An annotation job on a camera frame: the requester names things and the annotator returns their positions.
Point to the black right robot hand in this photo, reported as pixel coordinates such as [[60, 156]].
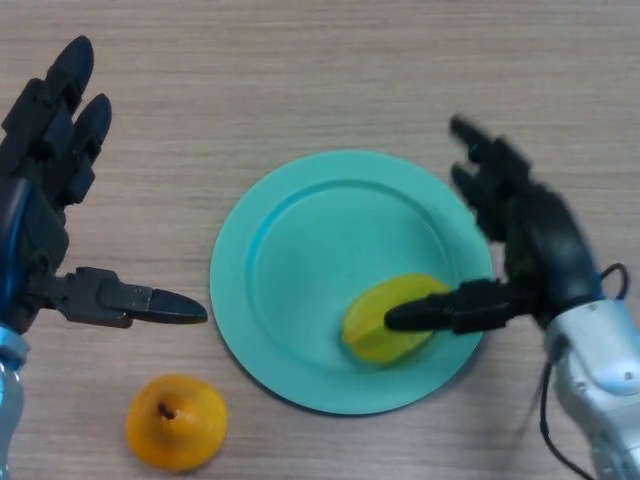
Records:
[[545, 240]]

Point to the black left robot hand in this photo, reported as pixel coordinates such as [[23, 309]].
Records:
[[35, 225]]

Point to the yellow starfruit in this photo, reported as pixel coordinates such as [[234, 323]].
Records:
[[370, 325]]

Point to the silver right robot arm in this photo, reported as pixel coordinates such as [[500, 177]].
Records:
[[600, 380]]

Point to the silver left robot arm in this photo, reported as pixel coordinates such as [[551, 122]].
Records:
[[9, 400]]

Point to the teal green round plate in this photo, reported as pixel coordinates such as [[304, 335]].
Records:
[[310, 280]]

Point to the orange yellow pear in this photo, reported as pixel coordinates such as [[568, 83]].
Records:
[[190, 432]]

